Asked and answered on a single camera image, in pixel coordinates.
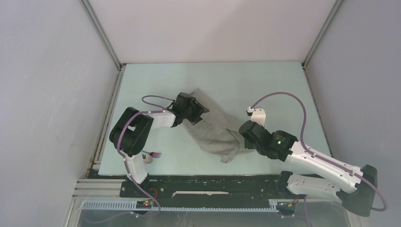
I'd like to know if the purple metallic fork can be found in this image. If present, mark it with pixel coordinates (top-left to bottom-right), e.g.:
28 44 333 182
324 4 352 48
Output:
142 151 162 158

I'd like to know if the left aluminium frame post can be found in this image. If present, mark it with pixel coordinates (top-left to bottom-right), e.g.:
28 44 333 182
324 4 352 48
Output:
79 0 122 70

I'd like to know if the aluminium frame post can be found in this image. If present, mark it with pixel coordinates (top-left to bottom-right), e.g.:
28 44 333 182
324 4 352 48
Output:
79 0 122 70
302 0 345 69

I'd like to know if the grey cloth napkin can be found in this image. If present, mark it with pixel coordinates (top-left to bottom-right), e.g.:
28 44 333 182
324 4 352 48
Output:
182 89 254 164

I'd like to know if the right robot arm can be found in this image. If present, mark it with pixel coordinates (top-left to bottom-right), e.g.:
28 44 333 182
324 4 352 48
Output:
239 121 377 217

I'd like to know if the right aluminium frame post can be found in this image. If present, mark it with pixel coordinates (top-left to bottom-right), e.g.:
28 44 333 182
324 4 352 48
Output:
302 0 345 69

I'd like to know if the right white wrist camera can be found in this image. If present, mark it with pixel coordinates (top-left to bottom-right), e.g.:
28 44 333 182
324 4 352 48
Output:
246 107 266 127

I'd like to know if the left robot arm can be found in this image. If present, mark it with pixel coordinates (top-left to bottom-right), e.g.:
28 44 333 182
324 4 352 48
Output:
109 92 209 197

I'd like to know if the white cable duct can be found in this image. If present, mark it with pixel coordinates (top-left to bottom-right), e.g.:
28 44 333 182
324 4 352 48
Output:
82 200 284 212

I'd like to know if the pink handled spoon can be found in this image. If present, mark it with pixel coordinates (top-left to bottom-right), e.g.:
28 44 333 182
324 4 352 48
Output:
142 154 153 164

